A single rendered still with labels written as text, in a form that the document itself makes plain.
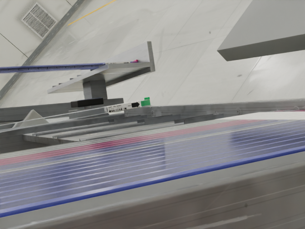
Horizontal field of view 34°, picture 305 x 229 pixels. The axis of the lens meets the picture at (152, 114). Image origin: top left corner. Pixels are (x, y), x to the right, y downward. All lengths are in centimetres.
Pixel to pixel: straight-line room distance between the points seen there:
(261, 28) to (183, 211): 92
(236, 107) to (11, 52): 794
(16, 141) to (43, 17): 788
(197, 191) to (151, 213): 2
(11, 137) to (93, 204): 68
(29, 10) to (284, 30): 779
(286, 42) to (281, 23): 6
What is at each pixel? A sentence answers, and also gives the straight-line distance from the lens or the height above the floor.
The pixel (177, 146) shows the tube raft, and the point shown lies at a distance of 33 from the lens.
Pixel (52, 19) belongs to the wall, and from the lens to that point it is 876.
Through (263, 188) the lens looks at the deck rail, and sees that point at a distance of 22.
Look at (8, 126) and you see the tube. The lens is 77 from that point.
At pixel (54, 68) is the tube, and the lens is 101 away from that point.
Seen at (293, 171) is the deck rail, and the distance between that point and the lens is 23.
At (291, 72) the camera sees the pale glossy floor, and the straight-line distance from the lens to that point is 215.
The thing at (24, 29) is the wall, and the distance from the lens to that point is 860.
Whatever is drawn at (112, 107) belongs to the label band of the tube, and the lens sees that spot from 82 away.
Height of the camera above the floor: 102
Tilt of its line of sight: 21 degrees down
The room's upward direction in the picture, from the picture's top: 47 degrees counter-clockwise
